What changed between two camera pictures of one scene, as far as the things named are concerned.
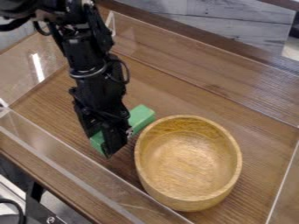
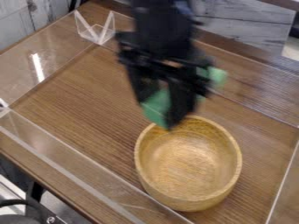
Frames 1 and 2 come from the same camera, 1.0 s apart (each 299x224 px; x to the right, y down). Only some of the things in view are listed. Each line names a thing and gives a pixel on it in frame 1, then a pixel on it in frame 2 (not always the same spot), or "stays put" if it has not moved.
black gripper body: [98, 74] to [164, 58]
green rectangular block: [142, 115] to [157, 102]
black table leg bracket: [38, 214] stays put
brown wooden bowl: [189, 159] stays put
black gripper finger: [115, 136] to [182, 96]
